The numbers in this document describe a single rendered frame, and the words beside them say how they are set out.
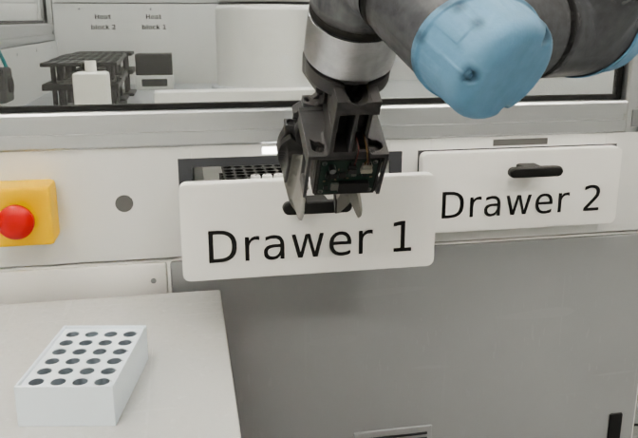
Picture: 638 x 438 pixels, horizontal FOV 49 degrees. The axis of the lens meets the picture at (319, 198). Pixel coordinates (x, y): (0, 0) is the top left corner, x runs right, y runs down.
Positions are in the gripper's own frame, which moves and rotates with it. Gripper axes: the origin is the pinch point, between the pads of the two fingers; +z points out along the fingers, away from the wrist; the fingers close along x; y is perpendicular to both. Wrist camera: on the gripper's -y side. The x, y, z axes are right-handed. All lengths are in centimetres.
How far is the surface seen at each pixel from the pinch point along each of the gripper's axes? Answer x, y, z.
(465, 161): 22.9, -13.3, 9.3
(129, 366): -19.5, 14.8, 5.2
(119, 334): -20.9, 9.8, 8.0
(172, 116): -15.0, -18.4, 4.7
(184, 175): -13.9, -14.2, 11.0
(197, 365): -13.4, 12.7, 10.2
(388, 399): 13.8, 5.5, 39.2
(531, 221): 33.1, -8.2, 16.6
